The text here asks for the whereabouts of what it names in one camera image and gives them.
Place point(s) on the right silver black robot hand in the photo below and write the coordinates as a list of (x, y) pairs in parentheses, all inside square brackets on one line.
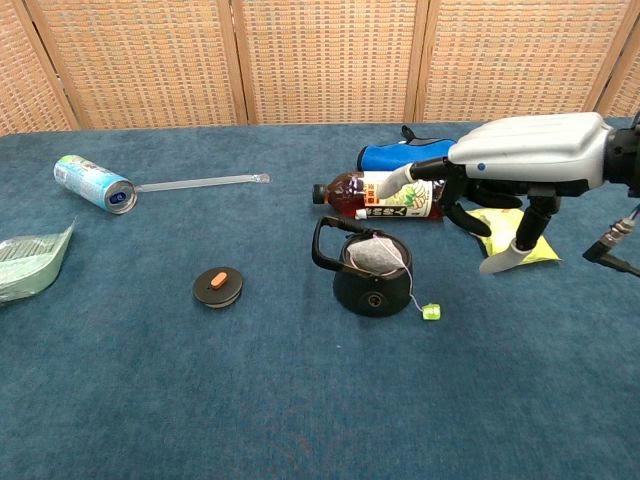
[(535, 147)]

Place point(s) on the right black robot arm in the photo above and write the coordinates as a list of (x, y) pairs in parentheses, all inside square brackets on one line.
[(625, 155)]

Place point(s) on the brown tea plastic bottle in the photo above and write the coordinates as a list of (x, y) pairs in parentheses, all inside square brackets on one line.
[(345, 192)]

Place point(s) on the black lid orange knob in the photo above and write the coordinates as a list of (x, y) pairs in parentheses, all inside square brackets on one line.
[(210, 292)]

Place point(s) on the yellow-green snack packet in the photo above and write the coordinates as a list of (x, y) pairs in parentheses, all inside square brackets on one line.
[(502, 227)]

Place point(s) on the blue mitt glove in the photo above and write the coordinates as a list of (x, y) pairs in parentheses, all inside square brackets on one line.
[(385, 155)]

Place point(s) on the woven wooden folding screen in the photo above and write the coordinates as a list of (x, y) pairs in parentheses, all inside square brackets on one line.
[(325, 60)]

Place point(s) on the clear wrapped drinking straw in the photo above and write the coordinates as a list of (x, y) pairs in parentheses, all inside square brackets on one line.
[(200, 182)]

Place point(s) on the blue table cloth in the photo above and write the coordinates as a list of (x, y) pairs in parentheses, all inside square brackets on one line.
[(300, 390)]

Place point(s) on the light blue drink can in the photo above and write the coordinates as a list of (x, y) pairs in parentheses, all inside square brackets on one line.
[(85, 180)]

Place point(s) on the pale green foil packet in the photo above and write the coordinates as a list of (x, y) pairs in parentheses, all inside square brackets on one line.
[(30, 265)]

